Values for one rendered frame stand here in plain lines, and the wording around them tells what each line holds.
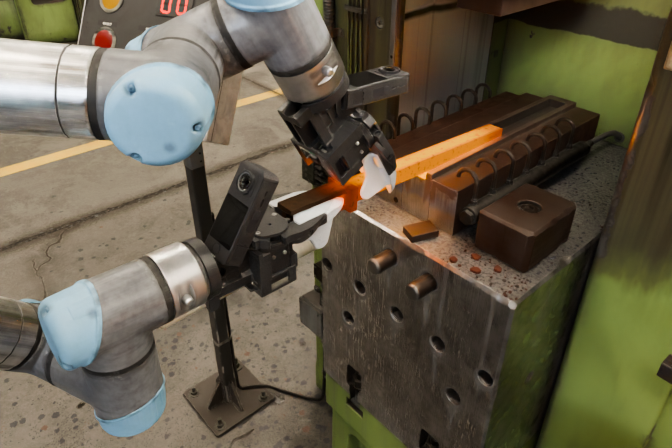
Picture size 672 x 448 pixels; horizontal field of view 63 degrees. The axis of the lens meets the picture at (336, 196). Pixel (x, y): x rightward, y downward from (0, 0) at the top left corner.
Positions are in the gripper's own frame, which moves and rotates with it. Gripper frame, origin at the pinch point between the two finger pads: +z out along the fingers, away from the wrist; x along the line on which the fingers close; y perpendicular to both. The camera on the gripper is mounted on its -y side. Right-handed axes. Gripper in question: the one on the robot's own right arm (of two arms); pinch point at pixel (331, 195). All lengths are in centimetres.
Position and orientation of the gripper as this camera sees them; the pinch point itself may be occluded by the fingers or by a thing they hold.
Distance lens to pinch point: 71.2
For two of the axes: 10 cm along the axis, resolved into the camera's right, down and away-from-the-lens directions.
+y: -0.1, 8.6, 5.1
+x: 6.6, 3.8, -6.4
